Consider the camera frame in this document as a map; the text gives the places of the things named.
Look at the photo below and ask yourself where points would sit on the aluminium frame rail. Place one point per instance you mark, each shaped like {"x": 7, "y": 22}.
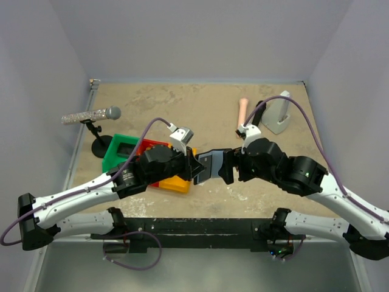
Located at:
{"x": 39, "y": 254}

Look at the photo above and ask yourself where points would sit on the glitter silver microphone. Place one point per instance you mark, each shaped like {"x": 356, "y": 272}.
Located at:
{"x": 111, "y": 113}

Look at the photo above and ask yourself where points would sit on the black microphone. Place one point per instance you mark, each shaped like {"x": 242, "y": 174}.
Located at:
{"x": 259, "y": 113}

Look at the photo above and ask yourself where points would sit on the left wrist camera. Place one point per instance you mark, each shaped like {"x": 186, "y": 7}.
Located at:
{"x": 180, "y": 137}

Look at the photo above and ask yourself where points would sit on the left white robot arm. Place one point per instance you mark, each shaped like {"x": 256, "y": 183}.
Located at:
{"x": 40, "y": 217}

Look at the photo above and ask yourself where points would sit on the black leather card holder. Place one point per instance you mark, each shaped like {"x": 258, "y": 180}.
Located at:
{"x": 214, "y": 163}

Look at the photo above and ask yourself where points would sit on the pink microphone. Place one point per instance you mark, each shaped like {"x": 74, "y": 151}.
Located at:
{"x": 243, "y": 103}

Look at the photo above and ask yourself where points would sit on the red plastic bin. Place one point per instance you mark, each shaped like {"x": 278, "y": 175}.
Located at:
{"x": 147, "y": 144}

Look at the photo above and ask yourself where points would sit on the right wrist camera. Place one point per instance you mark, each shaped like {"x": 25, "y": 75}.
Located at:
{"x": 248, "y": 133}

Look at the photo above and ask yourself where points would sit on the black item in green bin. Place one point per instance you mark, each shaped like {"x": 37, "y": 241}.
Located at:
{"x": 124, "y": 150}

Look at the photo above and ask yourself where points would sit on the green plastic bin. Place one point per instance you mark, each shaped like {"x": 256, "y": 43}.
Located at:
{"x": 111, "y": 159}

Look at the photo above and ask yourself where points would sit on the yellow plastic bin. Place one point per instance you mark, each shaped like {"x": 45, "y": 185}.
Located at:
{"x": 175, "y": 184}

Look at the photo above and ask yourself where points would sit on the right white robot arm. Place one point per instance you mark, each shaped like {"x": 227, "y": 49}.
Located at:
{"x": 360, "y": 225}

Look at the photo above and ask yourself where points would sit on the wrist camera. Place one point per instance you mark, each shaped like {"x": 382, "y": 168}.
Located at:
{"x": 180, "y": 137}
{"x": 248, "y": 133}

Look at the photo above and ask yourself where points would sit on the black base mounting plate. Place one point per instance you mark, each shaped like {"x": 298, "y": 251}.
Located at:
{"x": 210, "y": 233}

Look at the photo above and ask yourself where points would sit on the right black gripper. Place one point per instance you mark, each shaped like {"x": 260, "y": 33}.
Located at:
{"x": 231, "y": 157}

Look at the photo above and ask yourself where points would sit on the grey credit card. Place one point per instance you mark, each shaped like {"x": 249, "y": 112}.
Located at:
{"x": 206, "y": 159}

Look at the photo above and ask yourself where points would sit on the grey wedge stand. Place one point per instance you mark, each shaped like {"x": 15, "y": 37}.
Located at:
{"x": 276, "y": 117}

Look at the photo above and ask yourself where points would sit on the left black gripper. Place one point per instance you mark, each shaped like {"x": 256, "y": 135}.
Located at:
{"x": 192, "y": 166}

